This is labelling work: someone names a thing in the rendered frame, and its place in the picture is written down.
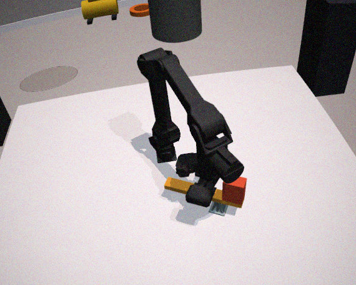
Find orange bar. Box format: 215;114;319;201
164;177;247;208

